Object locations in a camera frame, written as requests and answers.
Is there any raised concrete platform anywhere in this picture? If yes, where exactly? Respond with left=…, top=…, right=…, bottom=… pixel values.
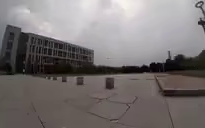
left=154, top=73, right=205, bottom=97

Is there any large grey office building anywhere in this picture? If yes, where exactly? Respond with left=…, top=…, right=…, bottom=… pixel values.
left=0, top=24, right=95, bottom=75

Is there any grass strip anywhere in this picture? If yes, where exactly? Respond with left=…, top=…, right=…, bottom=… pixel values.
left=166, top=68, right=205, bottom=80

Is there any row of dark trees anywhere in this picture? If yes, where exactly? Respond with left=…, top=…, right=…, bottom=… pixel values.
left=54, top=53, right=205, bottom=75

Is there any distant chimney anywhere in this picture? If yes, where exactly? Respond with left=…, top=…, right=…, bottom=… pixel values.
left=167, top=50, right=172, bottom=61

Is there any grey concrete slab pavement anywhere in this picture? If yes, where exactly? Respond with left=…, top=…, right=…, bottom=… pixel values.
left=0, top=73, right=205, bottom=128

